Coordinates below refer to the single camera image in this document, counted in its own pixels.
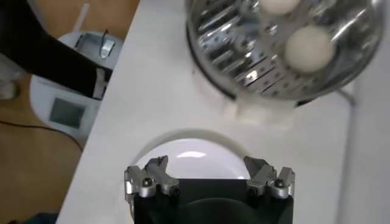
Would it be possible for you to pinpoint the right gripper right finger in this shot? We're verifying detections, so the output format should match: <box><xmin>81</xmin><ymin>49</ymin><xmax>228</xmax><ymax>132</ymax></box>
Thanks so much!
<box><xmin>243</xmin><ymin>156</ymin><xmax>296</xmax><ymax>200</ymax></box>

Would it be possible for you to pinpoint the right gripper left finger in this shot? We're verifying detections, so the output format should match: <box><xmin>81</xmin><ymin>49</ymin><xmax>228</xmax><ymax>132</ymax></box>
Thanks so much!
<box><xmin>124</xmin><ymin>155</ymin><xmax>180</xmax><ymax>203</ymax></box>

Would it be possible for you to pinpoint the white steamed baozi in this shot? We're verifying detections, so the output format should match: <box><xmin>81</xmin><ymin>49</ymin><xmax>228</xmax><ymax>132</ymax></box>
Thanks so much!
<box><xmin>260</xmin><ymin>0</ymin><xmax>302</xmax><ymax>16</ymax></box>
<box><xmin>284</xmin><ymin>25</ymin><xmax>336</xmax><ymax>74</ymax></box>

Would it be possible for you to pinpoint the stainless steel steamer basket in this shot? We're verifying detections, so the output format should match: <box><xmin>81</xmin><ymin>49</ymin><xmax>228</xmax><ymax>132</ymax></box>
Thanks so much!
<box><xmin>185</xmin><ymin>0</ymin><xmax>386</xmax><ymax>103</ymax></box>

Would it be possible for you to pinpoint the white round plate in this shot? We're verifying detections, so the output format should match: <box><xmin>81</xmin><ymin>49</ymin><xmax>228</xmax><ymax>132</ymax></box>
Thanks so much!
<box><xmin>130</xmin><ymin>129</ymin><xmax>254</xmax><ymax>181</ymax></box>

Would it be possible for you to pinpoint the black robot torso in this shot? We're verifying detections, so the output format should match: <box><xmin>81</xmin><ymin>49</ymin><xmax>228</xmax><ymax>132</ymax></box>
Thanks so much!
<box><xmin>0</xmin><ymin>0</ymin><xmax>114</xmax><ymax>100</ymax></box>

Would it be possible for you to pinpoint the black floor cable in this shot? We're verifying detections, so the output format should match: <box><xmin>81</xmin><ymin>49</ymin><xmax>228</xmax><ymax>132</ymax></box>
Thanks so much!
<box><xmin>0</xmin><ymin>119</ymin><xmax>84</xmax><ymax>152</ymax></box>

